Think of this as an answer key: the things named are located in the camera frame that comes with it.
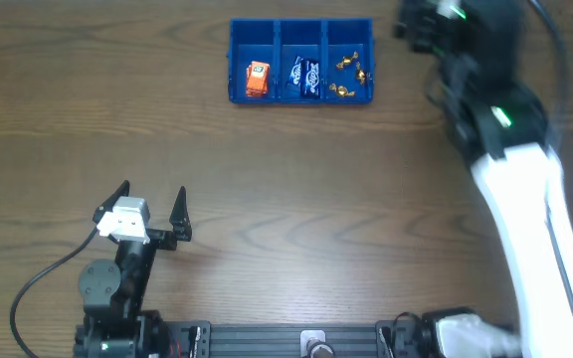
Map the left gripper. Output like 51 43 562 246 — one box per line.
92 179 194 252

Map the orange candy box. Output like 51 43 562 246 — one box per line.
244 60 272 98

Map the blue candy pack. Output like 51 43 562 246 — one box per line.
286 55 304 90
298 59 322 98

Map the gold candy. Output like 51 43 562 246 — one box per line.
354 61 372 88
328 82 357 99
335 51 361 72

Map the blue tray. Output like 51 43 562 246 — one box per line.
226 18 377 107

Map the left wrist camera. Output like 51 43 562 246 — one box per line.
95 196 152 246

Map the mounting rail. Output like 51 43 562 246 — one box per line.
74 320 437 358

